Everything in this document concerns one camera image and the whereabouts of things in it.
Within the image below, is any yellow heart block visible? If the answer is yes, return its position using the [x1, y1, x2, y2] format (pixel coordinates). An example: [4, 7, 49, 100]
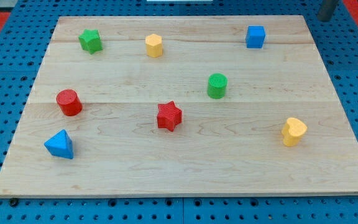
[281, 117, 308, 147]

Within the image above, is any green cylinder block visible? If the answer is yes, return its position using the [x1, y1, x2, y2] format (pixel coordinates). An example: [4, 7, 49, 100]
[207, 73, 227, 99]

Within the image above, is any green star block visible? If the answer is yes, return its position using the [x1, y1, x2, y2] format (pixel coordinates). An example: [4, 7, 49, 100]
[78, 29, 103, 55]

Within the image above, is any yellow hexagon block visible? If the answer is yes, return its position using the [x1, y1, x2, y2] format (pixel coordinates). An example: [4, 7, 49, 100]
[145, 34, 163, 58]

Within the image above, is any grey metal rod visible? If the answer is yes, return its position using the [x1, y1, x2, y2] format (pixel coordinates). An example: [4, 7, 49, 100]
[316, 0, 339, 22]

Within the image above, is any light wooden board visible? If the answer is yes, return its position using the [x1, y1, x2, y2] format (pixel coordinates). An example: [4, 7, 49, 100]
[0, 15, 358, 198]

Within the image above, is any blue cube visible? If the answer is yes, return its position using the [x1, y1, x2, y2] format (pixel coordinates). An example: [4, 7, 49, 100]
[246, 26, 266, 49]

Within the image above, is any red cylinder block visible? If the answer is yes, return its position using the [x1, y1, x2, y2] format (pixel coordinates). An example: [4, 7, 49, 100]
[56, 89, 83, 116]

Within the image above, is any red star block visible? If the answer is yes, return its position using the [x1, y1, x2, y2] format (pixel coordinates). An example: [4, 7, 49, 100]
[157, 101, 182, 132]

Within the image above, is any blue triangle block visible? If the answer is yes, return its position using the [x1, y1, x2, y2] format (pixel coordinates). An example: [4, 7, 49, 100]
[44, 129, 74, 159]

